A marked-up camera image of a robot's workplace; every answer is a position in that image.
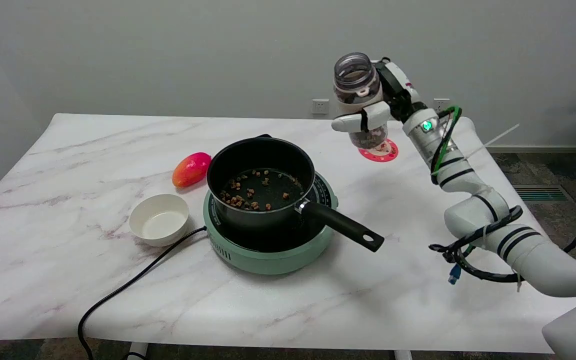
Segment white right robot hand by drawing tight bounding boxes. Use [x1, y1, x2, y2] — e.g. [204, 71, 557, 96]
[331, 57, 427, 134]

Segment clear plastic bottle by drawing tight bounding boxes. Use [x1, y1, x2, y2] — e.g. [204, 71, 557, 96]
[332, 52, 389, 150]

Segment pink round coaster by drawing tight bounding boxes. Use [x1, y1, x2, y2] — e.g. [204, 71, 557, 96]
[358, 138, 399, 163]

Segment white zip tie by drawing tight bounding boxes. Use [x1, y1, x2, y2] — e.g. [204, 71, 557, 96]
[465, 123, 521, 159]

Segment brown food pieces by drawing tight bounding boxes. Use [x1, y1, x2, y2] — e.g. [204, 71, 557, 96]
[219, 169, 303, 211]

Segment floor vent grille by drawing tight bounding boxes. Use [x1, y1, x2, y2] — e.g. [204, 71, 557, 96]
[513, 184, 570, 202]

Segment green induction cooker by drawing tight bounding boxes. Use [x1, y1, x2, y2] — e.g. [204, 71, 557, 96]
[203, 171, 339, 276]

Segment red orange mango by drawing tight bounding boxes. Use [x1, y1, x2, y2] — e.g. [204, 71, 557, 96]
[172, 152, 212, 189]

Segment white ceramic bowl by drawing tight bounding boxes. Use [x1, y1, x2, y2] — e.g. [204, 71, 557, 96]
[129, 194, 190, 248]

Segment black soup pot with handle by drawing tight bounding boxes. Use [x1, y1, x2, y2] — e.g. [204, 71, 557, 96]
[206, 134, 385, 253]

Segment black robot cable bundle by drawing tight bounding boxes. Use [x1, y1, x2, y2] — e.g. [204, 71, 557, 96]
[428, 205, 576, 284]

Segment black power cord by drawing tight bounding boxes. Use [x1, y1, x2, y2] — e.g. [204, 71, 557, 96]
[77, 226, 209, 360]

